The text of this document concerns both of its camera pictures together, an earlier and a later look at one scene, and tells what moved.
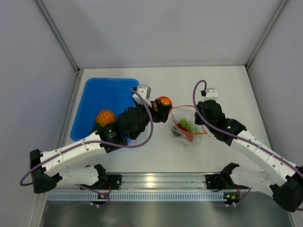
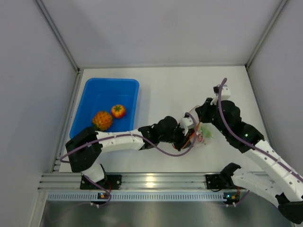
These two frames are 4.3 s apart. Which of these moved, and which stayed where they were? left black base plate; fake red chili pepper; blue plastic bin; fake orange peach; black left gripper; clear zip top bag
Moved: fake red chili pepper; fake orange peach; clear zip top bag; black left gripper
Stayed: left black base plate; blue plastic bin
